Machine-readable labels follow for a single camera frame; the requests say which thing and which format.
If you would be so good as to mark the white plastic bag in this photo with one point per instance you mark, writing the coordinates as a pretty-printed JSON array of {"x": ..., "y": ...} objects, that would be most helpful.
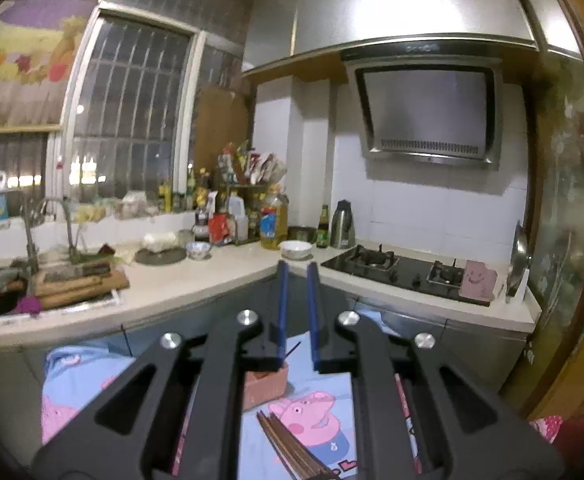
[{"x": 161, "y": 241}]

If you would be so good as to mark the black gas stove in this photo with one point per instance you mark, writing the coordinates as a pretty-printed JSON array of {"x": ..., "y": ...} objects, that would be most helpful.
[{"x": 407, "y": 272}]

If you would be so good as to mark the pink dotted cloth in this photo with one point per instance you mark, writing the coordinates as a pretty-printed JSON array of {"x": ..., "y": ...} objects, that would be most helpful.
[{"x": 552, "y": 430}]

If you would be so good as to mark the green glass bottle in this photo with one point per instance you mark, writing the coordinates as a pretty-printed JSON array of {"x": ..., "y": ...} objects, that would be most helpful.
[{"x": 323, "y": 230}]

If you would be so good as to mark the bunch of wooden chopsticks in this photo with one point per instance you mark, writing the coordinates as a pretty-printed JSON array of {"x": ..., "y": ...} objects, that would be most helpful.
[{"x": 284, "y": 442}]

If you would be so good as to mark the small patterned bowl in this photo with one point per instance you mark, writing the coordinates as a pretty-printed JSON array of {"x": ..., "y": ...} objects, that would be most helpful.
[{"x": 198, "y": 250}]

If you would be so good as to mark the yellow cooking oil bottle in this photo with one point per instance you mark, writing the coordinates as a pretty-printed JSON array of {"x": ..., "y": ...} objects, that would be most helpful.
[{"x": 273, "y": 222}]

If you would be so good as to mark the red packet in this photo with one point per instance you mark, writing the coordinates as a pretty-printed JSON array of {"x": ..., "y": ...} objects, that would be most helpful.
[{"x": 220, "y": 230}]

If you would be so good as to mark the steel range hood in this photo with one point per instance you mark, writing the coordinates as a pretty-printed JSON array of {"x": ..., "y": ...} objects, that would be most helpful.
[{"x": 422, "y": 110}]

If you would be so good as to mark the pink cartoon cloth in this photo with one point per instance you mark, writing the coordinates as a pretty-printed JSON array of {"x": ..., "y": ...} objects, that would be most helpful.
[{"x": 478, "y": 282}]

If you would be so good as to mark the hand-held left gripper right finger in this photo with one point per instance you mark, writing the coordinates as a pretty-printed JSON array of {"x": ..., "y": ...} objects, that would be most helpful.
[{"x": 313, "y": 305}]

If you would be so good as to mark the steel straight faucet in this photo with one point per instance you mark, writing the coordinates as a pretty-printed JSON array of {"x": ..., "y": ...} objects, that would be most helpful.
[{"x": 32, "y": 240}]

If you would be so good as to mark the white bowl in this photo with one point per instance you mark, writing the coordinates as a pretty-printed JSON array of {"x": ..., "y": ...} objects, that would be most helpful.
[{"x": 295, "y": 249}]

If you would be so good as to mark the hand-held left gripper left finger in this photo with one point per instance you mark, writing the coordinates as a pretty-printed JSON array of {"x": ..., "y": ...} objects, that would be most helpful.
[{"x": 281, "y": 305}]

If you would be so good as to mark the barred window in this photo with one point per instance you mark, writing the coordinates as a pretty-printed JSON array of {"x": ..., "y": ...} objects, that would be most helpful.
[{"x": 132, "y": 110}]

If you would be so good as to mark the steel gooseneck faucet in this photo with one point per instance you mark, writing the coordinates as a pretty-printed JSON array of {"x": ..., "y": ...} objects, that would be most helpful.
[{"x": 72, "y": 235}]

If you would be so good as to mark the steel pan lid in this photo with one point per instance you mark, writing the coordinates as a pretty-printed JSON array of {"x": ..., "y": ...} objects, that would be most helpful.
[{"x": 517, "y": 265}]

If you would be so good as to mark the blue cartoon pig blanket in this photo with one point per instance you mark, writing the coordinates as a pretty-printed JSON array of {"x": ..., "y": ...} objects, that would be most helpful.
[{"x": 317, "y": 400}]

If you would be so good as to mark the cartoon printed window blind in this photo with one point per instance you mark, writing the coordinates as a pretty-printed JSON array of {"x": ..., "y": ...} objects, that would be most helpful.
[{"x": 27, "y": 60}]

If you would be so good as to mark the white plastic bottle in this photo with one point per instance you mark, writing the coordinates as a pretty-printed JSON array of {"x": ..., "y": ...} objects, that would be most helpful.
[{"x": 237, "y": 217}]

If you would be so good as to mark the pink plastic basket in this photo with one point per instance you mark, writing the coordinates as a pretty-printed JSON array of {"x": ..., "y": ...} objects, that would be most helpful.
[{"x": 264, "y": 390}]

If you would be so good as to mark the stainless steel kettle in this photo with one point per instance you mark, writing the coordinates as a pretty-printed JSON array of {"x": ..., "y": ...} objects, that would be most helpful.
[{"x": 343, "y": 225}]

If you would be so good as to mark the wooden cutting boards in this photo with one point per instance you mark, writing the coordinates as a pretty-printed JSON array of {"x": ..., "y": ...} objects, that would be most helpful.
[{"x": 79, "y": 285}]

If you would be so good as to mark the purple cloth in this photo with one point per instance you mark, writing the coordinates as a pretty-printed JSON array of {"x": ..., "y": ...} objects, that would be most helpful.
[{"x": 28, "y": 306}]

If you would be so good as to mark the round dark plate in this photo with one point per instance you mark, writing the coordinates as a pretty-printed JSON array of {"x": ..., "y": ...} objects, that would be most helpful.
[{"x": 159, "y": 257}]

